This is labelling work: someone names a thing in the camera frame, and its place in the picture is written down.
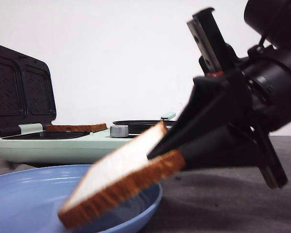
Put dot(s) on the left silver control knob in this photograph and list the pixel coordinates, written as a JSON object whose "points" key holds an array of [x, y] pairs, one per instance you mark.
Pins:
{"points": [[119, 131]]}

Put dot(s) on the breakfast maker hinged lid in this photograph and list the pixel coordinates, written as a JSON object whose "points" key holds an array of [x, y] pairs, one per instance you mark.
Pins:
{"points": [[26, 93]]}

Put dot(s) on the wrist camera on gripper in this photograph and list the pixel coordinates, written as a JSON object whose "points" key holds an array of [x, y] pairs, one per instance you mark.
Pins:
{"points": [[216, 57]]}

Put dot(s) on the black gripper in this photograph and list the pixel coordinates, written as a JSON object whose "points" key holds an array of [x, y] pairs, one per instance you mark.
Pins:
{"points": [[262, 95]]}

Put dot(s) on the blue plastic plate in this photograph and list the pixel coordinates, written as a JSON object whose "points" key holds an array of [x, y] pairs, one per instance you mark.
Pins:
{"points": [[30, 200]]}

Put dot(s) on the white bread slice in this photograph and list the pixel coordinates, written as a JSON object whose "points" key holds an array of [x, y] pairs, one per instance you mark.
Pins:
{"points": [[77, 128], [118, 176]]}

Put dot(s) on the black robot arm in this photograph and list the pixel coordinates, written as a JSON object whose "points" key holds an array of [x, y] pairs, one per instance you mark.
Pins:
{"points": [[271, 19]]}

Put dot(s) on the mint green breakfast maker base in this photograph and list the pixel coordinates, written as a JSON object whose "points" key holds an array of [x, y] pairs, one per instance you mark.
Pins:
{"points": [[30, 148]]}

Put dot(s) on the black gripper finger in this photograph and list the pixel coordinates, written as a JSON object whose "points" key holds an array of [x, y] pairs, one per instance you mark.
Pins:
{"points": [[210, 105]]}

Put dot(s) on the black round frying pan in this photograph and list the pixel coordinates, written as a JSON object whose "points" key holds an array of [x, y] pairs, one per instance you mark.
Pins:
{"points": [[138, 126]]}

